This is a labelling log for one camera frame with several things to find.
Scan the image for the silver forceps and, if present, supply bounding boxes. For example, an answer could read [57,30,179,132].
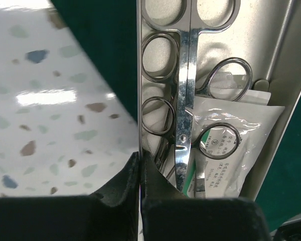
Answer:
[192,57,252,199]
[141,32,179,174]

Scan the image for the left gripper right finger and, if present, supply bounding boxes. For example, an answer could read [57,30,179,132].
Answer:
[140,152,271,240]

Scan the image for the suture packet green thread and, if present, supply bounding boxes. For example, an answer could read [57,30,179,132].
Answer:
[183,97,285,198]

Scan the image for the white suture packet printed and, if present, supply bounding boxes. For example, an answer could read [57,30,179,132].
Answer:
[240,90,271,105]

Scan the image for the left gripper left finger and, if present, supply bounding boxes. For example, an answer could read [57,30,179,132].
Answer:
[0,152,140,240]

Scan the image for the metal instrument tray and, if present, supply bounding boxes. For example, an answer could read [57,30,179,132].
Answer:
[137,1,301,200]

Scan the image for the white gauze pad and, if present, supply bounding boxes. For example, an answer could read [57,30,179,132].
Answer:
[145,0,185,26]
[141,33,178,83]

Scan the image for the silver surgical scissors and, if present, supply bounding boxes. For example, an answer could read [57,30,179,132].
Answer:
[141,1,241,191]

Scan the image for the green surgical drape cloth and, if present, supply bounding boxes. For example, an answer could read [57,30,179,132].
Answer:
[53,1,301,229]

